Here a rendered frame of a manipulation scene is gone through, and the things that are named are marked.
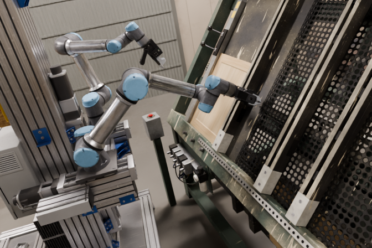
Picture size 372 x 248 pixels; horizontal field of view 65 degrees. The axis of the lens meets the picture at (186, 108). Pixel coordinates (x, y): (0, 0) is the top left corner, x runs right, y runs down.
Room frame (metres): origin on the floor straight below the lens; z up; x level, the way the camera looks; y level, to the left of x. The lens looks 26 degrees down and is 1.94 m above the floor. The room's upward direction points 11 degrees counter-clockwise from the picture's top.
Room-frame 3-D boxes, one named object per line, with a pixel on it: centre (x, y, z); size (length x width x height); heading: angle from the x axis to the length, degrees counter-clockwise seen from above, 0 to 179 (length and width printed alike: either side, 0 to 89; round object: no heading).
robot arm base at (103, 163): (1.39, 0.55, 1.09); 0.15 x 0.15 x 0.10
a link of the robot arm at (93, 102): (1.89, 0.63, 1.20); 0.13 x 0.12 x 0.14; 164
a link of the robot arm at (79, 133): (1.39, 0.55, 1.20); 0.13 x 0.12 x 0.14; 10
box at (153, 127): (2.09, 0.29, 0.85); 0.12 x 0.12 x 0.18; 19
